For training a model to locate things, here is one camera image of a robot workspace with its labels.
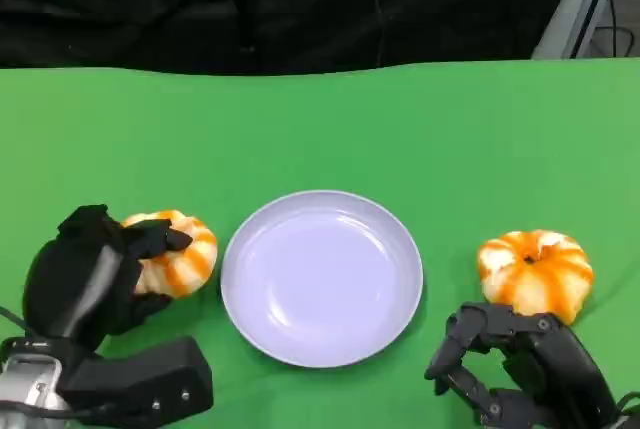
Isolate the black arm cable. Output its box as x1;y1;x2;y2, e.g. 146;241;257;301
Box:
0;304;31;338
615;391;640;415

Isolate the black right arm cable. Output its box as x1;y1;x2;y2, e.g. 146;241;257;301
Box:
615;391;640;415

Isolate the aluminium frame profile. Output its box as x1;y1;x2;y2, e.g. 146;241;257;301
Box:
531;0;626;60

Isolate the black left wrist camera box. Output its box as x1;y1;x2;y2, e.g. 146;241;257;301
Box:
57;336;215;425

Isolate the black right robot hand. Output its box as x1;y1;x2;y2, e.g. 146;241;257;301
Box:
424;301;622;429

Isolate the orange white toy bread roll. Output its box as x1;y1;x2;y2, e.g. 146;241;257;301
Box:
477;229;595;325
121;209;219;299

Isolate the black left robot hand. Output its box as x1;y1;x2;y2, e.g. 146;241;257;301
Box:
22;203;195;350

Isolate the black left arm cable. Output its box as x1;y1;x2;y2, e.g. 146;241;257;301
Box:
0;304;31;338

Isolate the green table cloth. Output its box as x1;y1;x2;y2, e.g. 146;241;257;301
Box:
0;58;640;429

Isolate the black cable on floor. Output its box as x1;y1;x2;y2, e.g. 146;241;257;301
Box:
597;0;634;58

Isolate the lilac plate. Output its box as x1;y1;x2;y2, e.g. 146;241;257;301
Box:
220;190;425;369

